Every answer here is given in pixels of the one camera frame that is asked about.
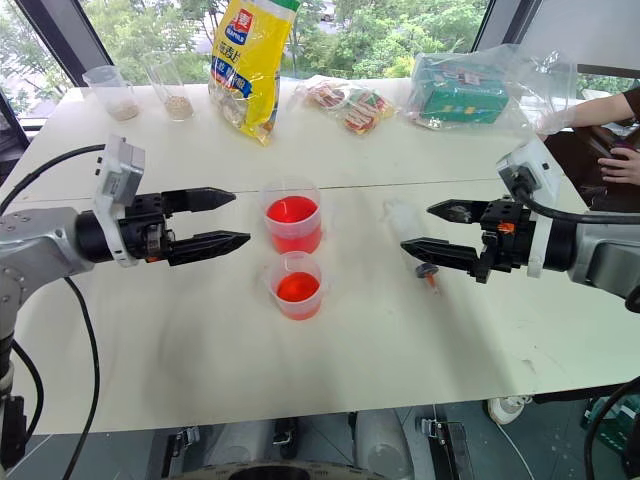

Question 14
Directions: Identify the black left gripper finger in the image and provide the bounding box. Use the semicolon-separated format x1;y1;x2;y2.
161;187;238;216
167;230;252;268

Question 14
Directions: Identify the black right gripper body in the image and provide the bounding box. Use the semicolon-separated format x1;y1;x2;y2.
474;196;534;285

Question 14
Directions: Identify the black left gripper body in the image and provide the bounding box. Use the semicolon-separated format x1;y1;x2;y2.
118;192;176;265

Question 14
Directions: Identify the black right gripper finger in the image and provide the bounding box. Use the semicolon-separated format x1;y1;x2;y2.
426;199;489;225
400;237;484;279

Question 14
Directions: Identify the clear plastic syringe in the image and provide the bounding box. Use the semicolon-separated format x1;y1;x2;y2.
381;198;444;297

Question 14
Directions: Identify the large cup red liquid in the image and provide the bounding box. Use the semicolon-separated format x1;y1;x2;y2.
260;176;324;254

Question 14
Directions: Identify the small cup red liquid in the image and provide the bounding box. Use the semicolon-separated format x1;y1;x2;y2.
264;250;323;322

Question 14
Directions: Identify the clear measuring cup with grains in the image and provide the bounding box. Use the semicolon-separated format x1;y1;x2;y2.
81;65;141;123

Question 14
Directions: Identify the person's gloved hand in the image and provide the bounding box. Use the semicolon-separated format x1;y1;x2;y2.
533;106;577;137

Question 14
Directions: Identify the person's bare hand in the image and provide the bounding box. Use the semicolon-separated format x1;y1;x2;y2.
598;146;640;187

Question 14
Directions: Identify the tall clear glass with grains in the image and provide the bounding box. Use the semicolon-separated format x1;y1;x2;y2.
143;49;196;123

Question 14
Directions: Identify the yellow oatmeal bag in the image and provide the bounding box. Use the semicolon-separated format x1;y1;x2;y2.
207;0;302;148

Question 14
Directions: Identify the clear bag of snack packets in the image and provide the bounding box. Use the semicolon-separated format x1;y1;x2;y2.
291;75;402;137

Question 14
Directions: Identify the green box in plastic bag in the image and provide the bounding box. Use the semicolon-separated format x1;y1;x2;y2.
403;43;579;139

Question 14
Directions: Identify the white shoe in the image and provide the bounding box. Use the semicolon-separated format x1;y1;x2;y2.
486;394;534;427

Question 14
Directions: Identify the green crate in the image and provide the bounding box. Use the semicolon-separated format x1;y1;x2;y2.
581;393;640;452

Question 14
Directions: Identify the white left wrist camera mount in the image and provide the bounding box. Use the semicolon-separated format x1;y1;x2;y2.
92;133;147;269

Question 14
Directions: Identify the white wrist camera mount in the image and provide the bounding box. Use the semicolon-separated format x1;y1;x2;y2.
495;139;562;279
92;133;147;269

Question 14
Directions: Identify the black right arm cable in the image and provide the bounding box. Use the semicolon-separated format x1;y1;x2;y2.
513;168;640;226

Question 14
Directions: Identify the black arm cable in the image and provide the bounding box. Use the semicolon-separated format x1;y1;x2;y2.
0;143;107;217
513;168;640;226

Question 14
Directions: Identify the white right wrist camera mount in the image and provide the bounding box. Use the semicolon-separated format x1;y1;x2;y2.
495;139;562;279

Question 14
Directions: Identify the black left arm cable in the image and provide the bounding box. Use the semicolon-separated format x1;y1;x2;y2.
0;143;107;217

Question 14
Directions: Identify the long black hanging cable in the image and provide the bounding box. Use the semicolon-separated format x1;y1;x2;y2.
57;275;102;480

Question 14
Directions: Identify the black window frame post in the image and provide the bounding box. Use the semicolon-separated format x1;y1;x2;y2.
471;0;544;53
28;0;117;87

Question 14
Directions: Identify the thin black looped cable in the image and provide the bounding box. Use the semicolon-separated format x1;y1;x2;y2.
9;339;46;444

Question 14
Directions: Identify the black cable by crate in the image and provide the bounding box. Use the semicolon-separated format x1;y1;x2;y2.
582;376;640;480

